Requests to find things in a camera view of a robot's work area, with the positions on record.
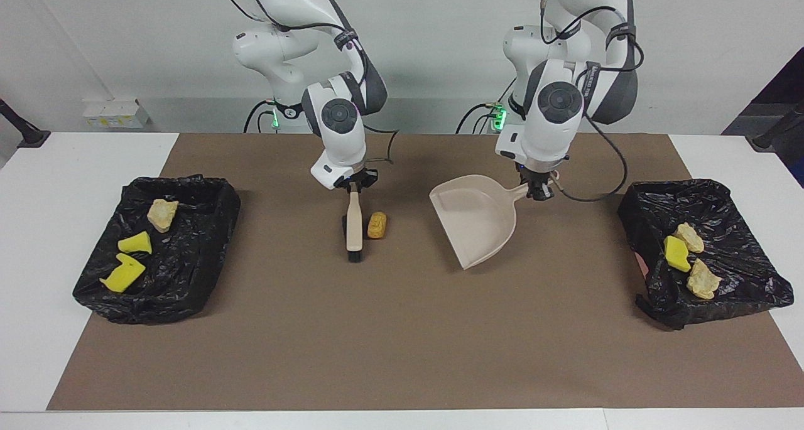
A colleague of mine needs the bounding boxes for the beige hand brush black bristles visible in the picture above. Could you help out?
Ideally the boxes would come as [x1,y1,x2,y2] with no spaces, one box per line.
[342,184,366,264]

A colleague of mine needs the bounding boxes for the beige plastic dustpan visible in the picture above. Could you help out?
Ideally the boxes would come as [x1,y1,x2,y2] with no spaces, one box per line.
[428,175,532,271]

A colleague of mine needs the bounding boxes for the yellow sponge with green side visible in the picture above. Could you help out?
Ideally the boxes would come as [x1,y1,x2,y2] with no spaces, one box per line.
[663,235,692,273]

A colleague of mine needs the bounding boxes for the beige crumbly foam chunk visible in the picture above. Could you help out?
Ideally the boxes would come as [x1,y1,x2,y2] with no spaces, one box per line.
[675,222,705,254]
[685,258,723,301]

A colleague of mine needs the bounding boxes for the beige angular foam chunk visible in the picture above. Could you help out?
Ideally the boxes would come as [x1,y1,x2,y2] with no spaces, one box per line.
[147,197,180,234]

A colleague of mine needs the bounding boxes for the small yellow sponge piece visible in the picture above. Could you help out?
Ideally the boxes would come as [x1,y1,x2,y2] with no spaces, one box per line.
[117,230,153,255]

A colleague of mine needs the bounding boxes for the large yellow sponge piece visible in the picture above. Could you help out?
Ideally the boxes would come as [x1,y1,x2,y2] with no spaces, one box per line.
[99,252,147,294]

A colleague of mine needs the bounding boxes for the black bag lined trash bin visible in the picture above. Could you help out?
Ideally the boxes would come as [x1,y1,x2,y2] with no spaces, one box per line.
[72,174,242,326]

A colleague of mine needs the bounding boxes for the black bag lined pink bin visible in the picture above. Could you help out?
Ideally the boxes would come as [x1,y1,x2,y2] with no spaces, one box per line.
[617,178,796,331]

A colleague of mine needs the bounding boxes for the brown table mat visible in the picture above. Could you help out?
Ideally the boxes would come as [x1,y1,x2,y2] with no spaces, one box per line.
[47,132,804,411]

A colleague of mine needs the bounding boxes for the black stand foot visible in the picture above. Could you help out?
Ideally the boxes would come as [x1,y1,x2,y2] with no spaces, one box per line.
[746,100,804,154]
[0,98,52,149]

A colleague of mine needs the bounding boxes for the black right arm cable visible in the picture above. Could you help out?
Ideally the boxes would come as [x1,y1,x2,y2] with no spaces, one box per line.
[214,0,401,166]

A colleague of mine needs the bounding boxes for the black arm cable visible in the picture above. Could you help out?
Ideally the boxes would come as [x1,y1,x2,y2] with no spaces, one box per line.
[538,0,645,203]
[214,0,401,166]

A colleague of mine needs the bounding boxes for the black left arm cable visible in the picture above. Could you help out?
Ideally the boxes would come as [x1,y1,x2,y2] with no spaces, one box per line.
[538,0,645,203]

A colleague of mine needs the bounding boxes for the black left base cable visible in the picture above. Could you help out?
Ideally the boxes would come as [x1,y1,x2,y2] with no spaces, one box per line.
[455,77,517,134]

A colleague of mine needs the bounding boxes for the black base cable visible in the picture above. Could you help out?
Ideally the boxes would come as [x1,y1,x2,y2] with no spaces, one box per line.
[455,77,517,134]
[242,99,278,134]

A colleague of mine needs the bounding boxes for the black right base cable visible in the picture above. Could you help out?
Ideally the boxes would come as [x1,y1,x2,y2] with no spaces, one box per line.
[242,99,278,134]

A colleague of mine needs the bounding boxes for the white wall socket box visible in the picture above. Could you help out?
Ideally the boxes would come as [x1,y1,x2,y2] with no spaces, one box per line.
[82,99,152,130]

